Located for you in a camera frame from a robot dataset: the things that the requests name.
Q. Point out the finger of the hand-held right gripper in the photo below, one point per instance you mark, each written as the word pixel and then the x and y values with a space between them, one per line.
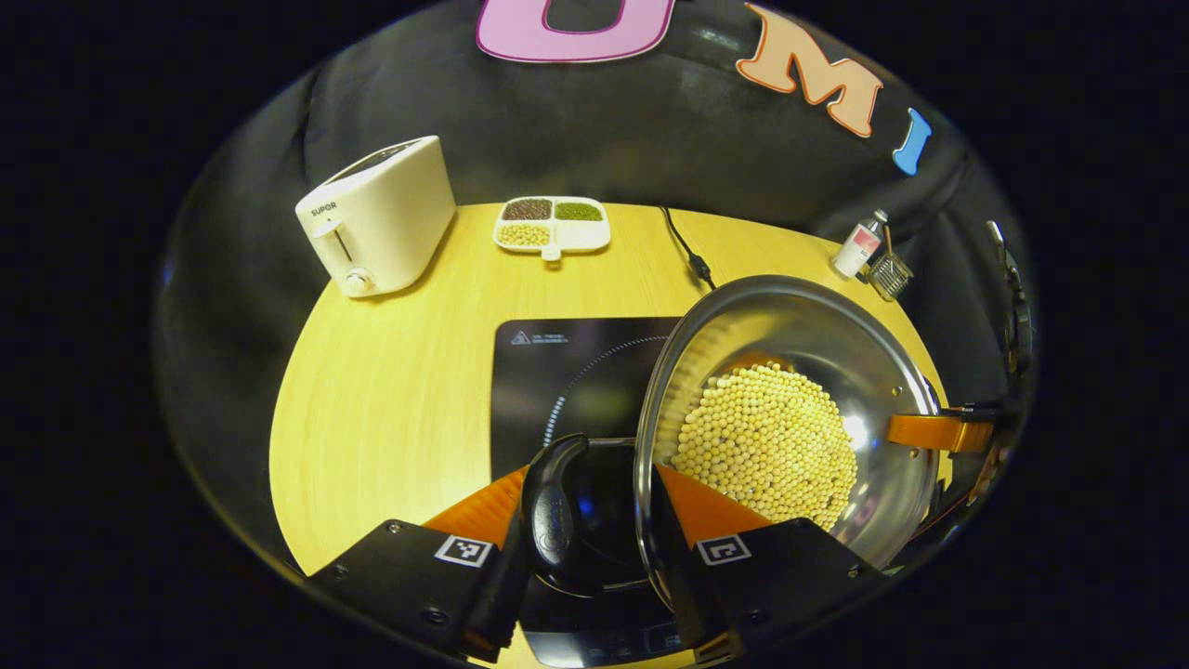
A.
pixel 929 433

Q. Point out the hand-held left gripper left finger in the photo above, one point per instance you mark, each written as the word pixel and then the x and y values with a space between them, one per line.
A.
pixel 497 595

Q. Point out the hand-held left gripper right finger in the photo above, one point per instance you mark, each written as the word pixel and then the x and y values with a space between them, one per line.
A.
pixel 697 604

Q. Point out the stainless steel pot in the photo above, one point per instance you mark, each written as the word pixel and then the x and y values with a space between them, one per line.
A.
pixel 836 325

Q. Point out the pile of soybeans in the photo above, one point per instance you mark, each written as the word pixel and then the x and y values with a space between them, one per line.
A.
pixel 766 446

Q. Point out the black induction cooktop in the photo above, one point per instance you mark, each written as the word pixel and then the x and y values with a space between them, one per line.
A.
pixel 557 372

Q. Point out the small glass jar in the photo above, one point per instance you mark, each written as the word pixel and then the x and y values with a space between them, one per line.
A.
pixel 892 274

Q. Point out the clear bottle with pink label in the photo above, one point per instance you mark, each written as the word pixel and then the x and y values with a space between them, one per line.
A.
pixel 856 246

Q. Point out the white divided bean dish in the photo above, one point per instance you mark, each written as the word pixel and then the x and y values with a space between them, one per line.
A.
pixel 581 237

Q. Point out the white toaster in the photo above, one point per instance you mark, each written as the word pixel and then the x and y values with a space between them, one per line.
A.
pixel 390 214

